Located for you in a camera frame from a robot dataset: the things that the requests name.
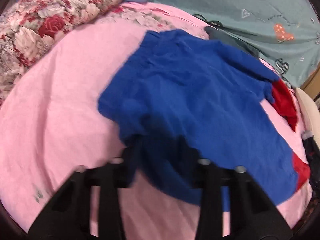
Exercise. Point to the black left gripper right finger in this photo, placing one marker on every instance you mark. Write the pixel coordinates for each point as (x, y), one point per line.
(252, 213)

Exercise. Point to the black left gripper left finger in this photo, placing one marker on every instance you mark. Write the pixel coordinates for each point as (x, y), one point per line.
(67, 214)

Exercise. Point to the blue and red pants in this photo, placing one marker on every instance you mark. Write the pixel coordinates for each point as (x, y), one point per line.
(189, 98)

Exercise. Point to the dark navy garment pile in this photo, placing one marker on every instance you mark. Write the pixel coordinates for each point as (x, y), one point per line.
(312, 156)

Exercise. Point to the wooden cabinet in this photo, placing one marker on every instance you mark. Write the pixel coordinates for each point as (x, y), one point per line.
(312, 85)

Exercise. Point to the teal heart print blanket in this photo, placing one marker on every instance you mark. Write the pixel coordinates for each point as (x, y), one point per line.
(285, 32)

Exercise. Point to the red floral pillow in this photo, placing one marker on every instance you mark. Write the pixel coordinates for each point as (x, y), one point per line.
(30, 28)

